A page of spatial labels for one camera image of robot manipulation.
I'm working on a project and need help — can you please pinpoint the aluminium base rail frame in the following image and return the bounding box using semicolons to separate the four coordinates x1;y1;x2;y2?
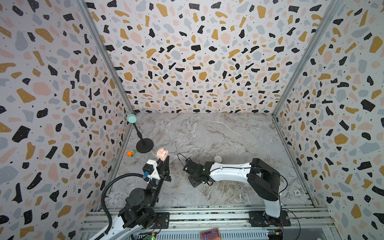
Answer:
80;205;340;240

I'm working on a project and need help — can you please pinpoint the pink earbud charging case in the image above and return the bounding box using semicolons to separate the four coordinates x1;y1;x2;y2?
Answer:
157;148;169;162

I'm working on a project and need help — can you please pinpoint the pink circuit board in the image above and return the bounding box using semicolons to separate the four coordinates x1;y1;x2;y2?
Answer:
200;228;221;240

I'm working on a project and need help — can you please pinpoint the small silver ring object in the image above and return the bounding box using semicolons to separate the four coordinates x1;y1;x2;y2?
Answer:
294;189;301;197

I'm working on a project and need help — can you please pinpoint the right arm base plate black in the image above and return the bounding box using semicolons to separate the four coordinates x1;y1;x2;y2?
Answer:
249;211;292;227

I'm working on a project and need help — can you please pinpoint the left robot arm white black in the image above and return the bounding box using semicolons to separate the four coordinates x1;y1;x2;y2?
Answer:
91;156;172;240

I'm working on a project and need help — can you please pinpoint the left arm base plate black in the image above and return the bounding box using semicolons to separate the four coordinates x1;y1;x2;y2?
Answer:
128;212;170;230

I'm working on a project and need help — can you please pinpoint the white earbud charging case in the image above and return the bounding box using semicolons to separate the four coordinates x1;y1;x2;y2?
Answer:
214;156;223;163

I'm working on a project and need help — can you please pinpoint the small orange green toy car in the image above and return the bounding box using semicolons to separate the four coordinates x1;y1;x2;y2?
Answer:
127;151;135;157

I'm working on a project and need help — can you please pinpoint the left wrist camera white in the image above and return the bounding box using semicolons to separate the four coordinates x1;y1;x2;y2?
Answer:
143;160;161;183

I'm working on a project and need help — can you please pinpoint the green microphone on black stand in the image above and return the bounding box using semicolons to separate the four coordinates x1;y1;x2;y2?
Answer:
126;114;154;154

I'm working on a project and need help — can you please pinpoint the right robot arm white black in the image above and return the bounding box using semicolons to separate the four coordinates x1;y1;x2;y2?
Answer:
184;158;282;219

